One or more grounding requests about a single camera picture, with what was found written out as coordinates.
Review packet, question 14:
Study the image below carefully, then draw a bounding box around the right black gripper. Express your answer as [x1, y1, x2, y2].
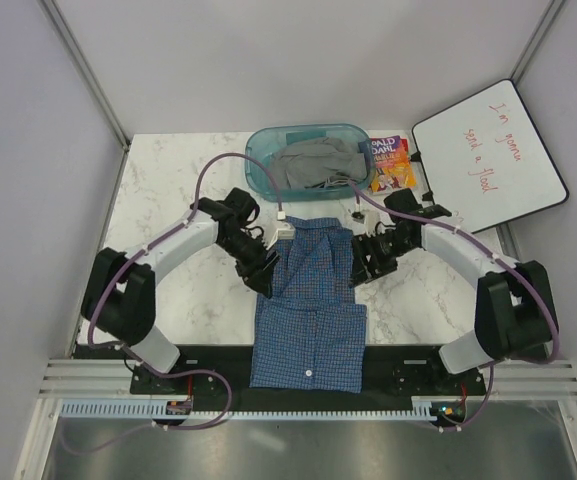
[347, 229, 416, 288]

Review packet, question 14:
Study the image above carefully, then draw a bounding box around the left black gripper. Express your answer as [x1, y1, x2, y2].
[217, 230, 281, 299]

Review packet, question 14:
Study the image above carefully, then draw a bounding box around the blue checkered long sleeve shirt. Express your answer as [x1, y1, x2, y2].
[249, 217, 367, 394]

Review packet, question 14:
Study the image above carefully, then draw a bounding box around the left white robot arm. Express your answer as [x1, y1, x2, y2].
[81, 188, 279, 393]

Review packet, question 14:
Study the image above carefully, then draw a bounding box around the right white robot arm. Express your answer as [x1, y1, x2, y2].
[351, 189, 560, 394]

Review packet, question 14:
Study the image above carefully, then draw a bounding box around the Roald Dahl book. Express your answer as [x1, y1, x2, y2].
[358, 135, 417, 195]

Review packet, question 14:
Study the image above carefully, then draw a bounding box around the grey shirt in bin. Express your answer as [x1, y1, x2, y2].
[267, 137, 368, 190]

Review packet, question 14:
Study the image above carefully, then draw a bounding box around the teal plastic bin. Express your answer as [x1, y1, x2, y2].
[244, 123, 369, 202]

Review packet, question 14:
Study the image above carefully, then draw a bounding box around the small whiteboard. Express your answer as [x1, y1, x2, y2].
[418, 173, 464, 225]

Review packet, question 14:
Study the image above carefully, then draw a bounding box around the whiteboard with red writing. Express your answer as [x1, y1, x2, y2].
[411, 79, 569, 233]

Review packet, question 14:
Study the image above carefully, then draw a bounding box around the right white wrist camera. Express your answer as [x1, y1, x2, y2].
[351, 206, 381, 237]

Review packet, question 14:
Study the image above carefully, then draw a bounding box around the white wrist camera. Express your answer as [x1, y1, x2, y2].
[265, 210, 296, 248]
[351, 206, 381, 237]

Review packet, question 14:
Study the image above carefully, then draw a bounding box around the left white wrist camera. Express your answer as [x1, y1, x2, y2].
[265, 210, 296, 248]

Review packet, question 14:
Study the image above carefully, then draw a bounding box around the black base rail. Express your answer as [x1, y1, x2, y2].
[130, 345, 486, 413]

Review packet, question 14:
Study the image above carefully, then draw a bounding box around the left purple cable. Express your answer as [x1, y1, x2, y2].
[57, 152, 285, 455]

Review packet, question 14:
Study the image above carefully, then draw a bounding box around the purple cable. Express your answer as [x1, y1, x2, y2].
[351, 182, 564, 433]
[57, 152, 285, 455]

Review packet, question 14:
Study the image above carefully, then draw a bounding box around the white slotted cable duct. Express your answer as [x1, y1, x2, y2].
[60, 399, 467, 421]

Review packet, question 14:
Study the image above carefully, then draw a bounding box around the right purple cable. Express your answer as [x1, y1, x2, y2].
[351, 182, 564, 433]

